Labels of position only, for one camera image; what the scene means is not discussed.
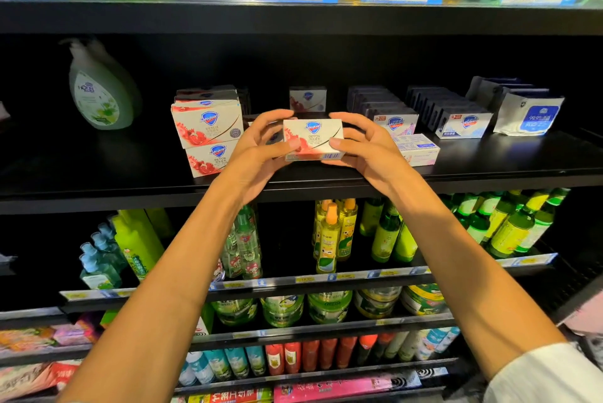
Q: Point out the person's left hand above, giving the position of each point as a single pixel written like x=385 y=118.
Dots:
x=256 y=158

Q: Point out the person's right hand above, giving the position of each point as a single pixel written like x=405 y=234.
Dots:
x=377 y=155

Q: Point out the white red printed soap box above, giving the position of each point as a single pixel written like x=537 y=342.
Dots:
x=212 y=160
x=203 y=91
x=205 y=125
x=316 y=139
x=207 y=98

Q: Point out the black store shelf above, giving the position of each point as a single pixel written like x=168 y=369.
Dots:
x=94 y=172
x=28 y=315

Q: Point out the pale green pump soap bottle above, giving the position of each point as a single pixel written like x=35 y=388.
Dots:
x=99 y=87

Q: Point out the person's left forearm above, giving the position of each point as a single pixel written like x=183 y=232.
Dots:
x=151 y=304

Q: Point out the person's right forearm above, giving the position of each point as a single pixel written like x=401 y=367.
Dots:
x=480 y=271

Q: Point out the row of white pink soap boxes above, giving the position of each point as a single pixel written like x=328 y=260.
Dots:
x=396 y=120

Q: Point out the single white pink soap box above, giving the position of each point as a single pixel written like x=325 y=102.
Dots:
x=419 y=149

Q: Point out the row of white red soap boxes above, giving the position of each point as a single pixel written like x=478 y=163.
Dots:
x=308 y=99

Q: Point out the clear green spray bottles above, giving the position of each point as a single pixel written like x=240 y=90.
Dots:
x=243 y=247

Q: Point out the row of white blue soap boxes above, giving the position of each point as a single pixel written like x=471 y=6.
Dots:
x=462 y=123

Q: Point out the green lidded wipe tub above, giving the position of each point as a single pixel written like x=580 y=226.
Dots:
x=234 y=311
x=330 y=307
x=283 y=309

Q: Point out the row of white upright packs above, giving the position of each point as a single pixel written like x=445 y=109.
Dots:
x=532 y=113

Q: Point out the long pink packet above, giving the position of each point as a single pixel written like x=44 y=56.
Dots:
x=339 y=387

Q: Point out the yellow red packets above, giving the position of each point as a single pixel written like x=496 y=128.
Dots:
x=231 y=395

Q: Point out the red snack packet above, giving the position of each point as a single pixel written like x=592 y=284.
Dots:
x=66 y=374

